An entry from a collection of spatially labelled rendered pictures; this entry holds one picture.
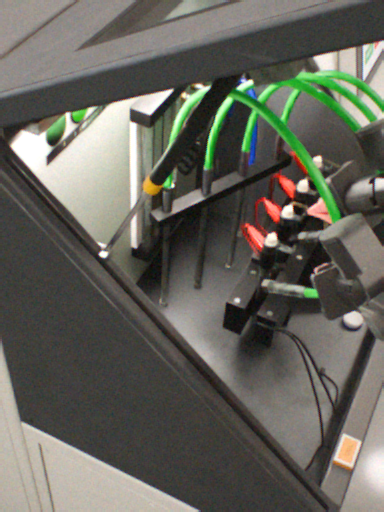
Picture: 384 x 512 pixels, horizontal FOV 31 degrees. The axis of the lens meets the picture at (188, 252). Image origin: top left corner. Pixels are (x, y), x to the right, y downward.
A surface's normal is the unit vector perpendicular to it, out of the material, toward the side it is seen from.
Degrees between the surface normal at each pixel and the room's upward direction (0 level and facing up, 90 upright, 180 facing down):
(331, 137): 90
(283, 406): 0
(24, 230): 90
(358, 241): 46
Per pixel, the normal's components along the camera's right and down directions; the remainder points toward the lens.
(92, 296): -0.44, 0.64
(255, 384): 0.05, -0.69
